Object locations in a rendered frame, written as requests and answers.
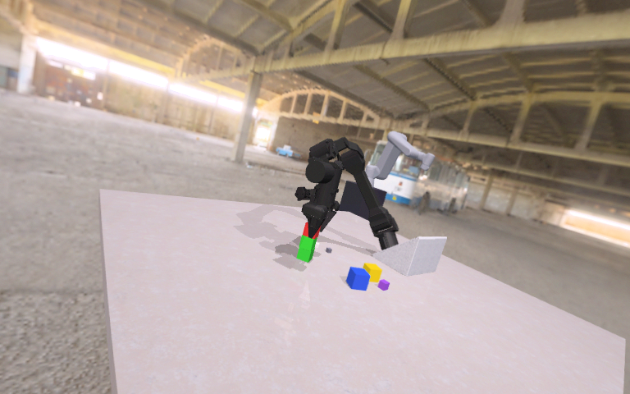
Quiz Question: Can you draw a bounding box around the green block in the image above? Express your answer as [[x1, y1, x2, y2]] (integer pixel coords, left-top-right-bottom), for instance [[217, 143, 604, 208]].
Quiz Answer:
[[299, 235, 317, 251], [297, 247, 315, 263]]

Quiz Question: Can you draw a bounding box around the blue cube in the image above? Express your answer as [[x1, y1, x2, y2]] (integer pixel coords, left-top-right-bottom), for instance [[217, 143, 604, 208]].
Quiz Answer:
[[346, 267, 371, 291]]

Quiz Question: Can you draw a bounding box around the small purple block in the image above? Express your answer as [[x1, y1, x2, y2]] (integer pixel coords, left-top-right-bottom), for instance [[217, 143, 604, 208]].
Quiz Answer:
[[377, 279, 390, 291]]

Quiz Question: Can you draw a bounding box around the red block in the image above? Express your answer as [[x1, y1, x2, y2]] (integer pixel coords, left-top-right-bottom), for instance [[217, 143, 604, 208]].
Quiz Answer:
[[303, 222, 321, 239]]

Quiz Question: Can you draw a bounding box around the yellow cube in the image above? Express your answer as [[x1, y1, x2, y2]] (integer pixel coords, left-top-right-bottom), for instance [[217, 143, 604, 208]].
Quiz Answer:
[[363, 263, 381, 282]]

